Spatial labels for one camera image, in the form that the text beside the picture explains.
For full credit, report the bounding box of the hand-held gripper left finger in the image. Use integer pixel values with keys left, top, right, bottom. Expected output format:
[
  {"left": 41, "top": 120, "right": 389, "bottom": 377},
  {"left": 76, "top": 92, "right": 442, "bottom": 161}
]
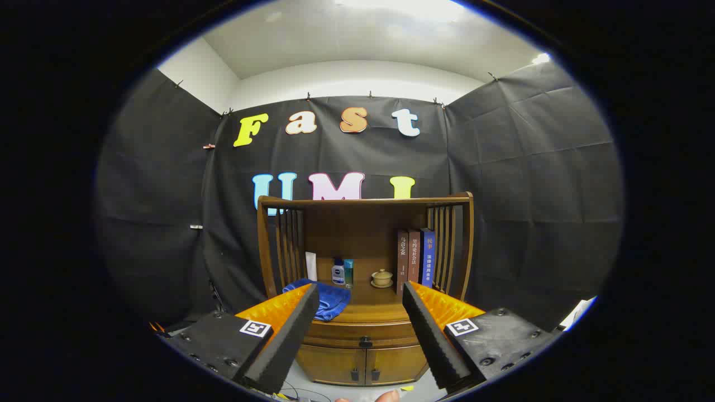
[{"left": 158, "top": 283, "right": 320, "bottom": 395}]

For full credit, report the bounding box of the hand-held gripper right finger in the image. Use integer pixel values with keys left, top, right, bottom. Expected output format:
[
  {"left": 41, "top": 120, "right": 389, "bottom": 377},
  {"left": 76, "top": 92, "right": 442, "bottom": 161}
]
[{"left": 402, "top": 281, "right": 559, "bottom": 391}]

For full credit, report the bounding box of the wooden drawer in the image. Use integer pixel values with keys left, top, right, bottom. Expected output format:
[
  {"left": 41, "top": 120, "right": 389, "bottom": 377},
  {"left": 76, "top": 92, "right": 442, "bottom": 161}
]
[{"left": 304, "top": 319, "right": 420, "bottom": 349}]

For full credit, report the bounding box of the wooden cabinet door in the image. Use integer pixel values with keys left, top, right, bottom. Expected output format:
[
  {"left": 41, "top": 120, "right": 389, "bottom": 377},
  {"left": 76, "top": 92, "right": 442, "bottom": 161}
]
[
  {"left": 296, "top": 344, "right": 366, "bottom": 386},
  {"left": 366, "top": 344, "right": 430, "bottom": 386}
]

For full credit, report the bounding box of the wooden countertop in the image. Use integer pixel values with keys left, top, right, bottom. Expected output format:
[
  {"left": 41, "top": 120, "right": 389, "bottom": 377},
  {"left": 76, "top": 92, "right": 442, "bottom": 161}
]
[{"left": 278, "top": 277, "right": 447, "bottom": 324}]

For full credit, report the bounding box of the wooden cabinet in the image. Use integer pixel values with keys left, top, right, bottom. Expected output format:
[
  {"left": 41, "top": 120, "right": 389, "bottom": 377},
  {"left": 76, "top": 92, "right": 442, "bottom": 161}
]
[{"left": 257, "top": 192, "right": 474, "bottom": 387}]

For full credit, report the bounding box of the blue towel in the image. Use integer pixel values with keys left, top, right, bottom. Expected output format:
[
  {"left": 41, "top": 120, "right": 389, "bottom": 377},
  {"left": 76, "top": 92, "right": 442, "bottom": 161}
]
[{"left": 282, "top": 278, "right": 351, "bottom": 322}]

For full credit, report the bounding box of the blue book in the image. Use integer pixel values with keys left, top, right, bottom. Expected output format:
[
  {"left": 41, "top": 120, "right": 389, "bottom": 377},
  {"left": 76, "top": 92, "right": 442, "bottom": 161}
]
[{"left": 419, "top": 228, "right": 436, "bottom": 289}]

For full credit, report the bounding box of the dark brown book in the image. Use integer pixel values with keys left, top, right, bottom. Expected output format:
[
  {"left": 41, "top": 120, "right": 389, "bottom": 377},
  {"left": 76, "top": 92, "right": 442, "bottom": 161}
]
[{"left": 397, "top": 229, "right": 410, "bottom": 295}]

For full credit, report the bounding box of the reddish brown book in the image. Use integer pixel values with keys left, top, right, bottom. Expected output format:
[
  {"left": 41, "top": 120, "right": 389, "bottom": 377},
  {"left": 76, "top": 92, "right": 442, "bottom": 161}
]
[{"left": 408, "top": 228, "right": 422, "bottom": 285}]

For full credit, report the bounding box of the white cable bundle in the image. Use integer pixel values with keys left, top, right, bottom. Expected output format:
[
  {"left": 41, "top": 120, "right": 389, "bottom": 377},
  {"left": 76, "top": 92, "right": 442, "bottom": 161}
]
[{"left": 274, "top": 381, "right": 331, "bottom": 402}]

